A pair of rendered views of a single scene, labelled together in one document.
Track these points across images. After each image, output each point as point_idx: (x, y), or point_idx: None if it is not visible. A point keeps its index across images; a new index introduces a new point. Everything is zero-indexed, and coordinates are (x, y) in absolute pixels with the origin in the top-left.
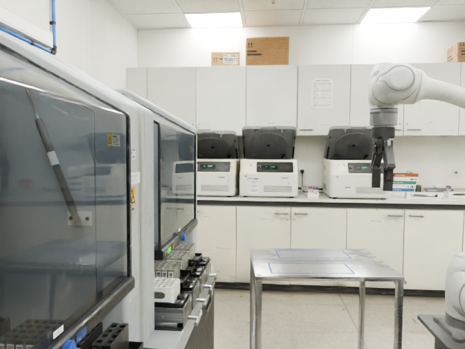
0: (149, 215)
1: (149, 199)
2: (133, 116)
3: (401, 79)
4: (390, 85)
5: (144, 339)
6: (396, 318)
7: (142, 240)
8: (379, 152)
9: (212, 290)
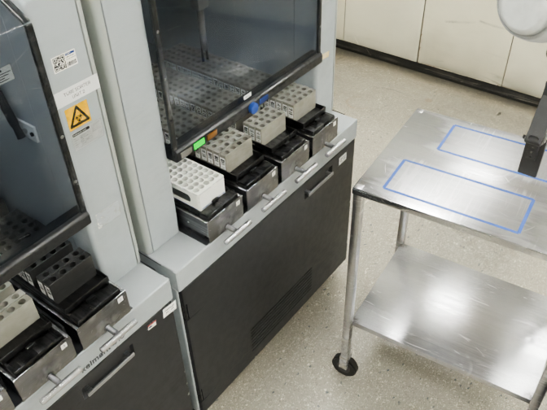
0: (142, 115)
1: (138, 93)
2: (56, 5)
3: (522, 13)
4: (501, 15)
5: (150, 250)
6: None
7: (127, 151)
8: None
9: (345, 155)
